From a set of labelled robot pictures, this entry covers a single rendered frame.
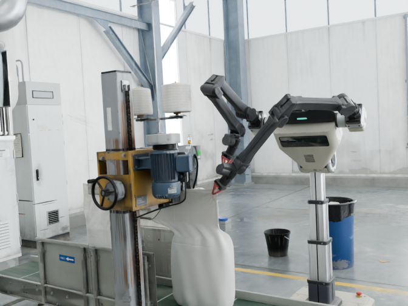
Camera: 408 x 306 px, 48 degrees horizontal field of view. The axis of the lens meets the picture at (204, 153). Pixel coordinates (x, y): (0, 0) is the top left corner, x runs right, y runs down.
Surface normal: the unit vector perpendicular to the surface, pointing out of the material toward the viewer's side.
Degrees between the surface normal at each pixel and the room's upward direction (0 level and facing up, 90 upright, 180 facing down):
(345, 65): 90
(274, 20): 90
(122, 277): 90
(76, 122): 90
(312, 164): 130
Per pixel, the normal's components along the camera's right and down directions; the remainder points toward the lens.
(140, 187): 0.84, -0.01
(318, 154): -0.38, 0.70
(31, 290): -0.54, 0.07
